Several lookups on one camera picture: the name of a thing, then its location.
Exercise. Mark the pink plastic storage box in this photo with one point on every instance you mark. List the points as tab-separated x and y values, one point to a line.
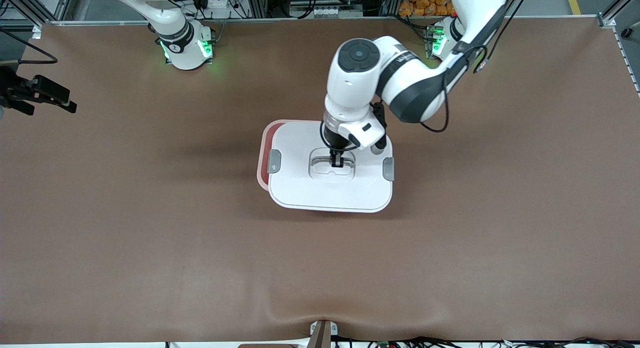
260	163

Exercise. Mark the aluminium corner strut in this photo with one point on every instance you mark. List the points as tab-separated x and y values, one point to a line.
607	18

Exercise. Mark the brown table cover mat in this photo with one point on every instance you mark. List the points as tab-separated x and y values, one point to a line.
320	263

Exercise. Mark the bag of orange snacks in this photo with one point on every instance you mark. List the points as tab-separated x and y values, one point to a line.
422	3

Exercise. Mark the metal table edge bracket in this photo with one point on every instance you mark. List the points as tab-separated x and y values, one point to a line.
322	333

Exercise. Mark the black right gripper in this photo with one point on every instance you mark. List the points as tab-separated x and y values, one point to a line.
11	90

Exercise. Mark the white left camera bracket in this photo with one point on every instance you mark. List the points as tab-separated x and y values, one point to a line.
365	131

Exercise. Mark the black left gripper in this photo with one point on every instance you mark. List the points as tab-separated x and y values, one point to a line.
331	139

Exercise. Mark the silver aluminium frame rail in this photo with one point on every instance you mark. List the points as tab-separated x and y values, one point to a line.
300	19

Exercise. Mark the white power strip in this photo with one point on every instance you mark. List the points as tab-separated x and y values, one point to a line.
220	11

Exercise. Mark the aluminium frame struts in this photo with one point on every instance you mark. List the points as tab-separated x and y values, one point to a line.
64	3

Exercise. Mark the white box lid grey clips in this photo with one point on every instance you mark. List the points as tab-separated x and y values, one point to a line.
330	193

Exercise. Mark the black caster wheel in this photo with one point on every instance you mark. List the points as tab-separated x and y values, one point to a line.
626	32

